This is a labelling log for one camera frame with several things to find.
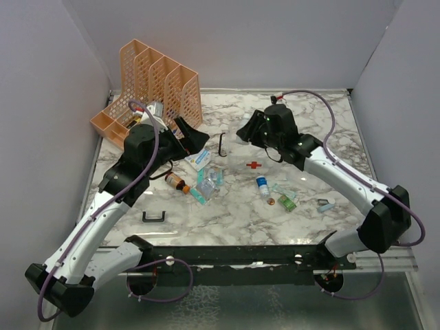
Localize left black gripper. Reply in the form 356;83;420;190
145;117;209;176

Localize blue white medicine carton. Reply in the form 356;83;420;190
184;148;211;172

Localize clear plastic medicine box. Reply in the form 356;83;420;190
218;114;312;190

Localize brown bottle orange cap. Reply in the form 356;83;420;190
164;172;190;195

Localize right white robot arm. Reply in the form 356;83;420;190
236;104;410;269

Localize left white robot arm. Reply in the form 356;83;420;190
25;117;210;322

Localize green small medicine box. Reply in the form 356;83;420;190
278;195;296;212

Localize clear teal blister packs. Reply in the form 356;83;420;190
190;166;224;205

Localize blue labelled small bottle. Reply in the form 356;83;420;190
256;175;270;198

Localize clear teal sachet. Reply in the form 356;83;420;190
272;184;296;199

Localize peach plastic file organizer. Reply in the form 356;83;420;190
89;38;204;162

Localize light blue clip item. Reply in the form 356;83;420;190
317;198;336;212

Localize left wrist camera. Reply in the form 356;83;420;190
133;101;167;131

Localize black box lid handle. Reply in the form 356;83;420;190
142;210;166;223

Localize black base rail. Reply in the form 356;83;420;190
124;235;355;286

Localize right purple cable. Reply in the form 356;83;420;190
274;89;426;302

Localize purple cable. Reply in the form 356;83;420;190
36;100;194;322
274;89;426;302

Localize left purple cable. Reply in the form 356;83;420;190
36;100;194;322

